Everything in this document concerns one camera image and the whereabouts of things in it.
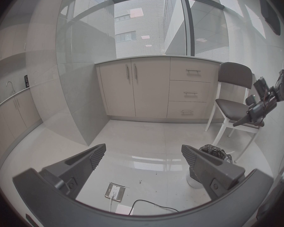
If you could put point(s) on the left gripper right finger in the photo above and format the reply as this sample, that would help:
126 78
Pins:
210 169

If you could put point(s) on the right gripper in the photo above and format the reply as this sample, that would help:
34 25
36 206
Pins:
255 113

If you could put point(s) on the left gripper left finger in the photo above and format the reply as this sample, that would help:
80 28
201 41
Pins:
78 167

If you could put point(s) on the black plastic bag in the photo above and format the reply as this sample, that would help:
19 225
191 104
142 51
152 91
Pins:
217 152

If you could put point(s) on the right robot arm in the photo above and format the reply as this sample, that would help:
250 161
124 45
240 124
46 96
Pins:
280 92

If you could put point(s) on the grey and white chair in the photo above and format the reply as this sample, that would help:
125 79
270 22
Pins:
232 105

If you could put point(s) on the beige kitchen counter cabinet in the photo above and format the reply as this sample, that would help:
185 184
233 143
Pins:
14 112

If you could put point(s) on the silver faucet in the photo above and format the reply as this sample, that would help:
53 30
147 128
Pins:
13 89

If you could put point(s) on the beige cabinet with drawers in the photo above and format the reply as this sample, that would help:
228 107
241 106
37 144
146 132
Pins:
151 86

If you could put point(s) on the window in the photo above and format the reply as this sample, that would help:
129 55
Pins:
142 32

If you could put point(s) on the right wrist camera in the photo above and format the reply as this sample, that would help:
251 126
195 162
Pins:
250 100

